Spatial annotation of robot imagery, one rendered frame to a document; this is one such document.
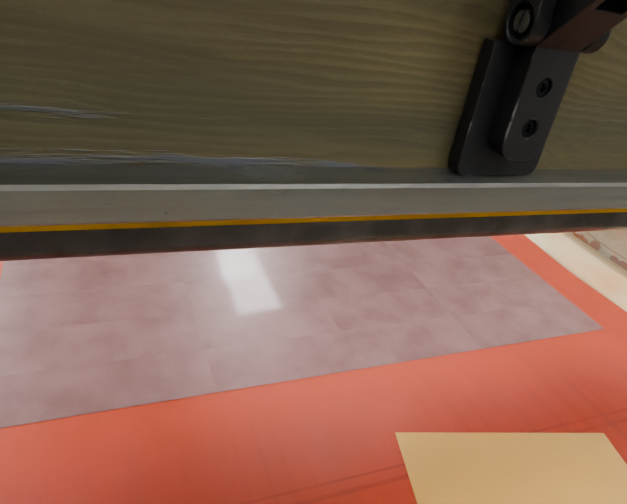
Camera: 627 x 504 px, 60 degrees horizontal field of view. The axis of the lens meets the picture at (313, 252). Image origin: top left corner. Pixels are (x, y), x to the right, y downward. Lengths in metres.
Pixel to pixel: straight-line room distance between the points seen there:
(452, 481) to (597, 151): 0.14
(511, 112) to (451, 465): 0.15
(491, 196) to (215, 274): 0.20
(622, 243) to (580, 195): 0.27
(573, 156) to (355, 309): 0.16
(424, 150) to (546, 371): 0.18
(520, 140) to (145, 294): 0.22
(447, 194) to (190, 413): 0.15
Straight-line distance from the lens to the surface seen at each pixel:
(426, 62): 0.16
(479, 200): 0.18
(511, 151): 0.17
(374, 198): 0.15
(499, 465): 0.26
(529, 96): 0.17
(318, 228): 0.18
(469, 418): 0.28
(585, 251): 0.48
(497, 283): 0.39
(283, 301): 0.32
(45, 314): 0.31
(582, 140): 0.22
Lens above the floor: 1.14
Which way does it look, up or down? 30 degrees down
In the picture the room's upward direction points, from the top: 10 degrees clockwise
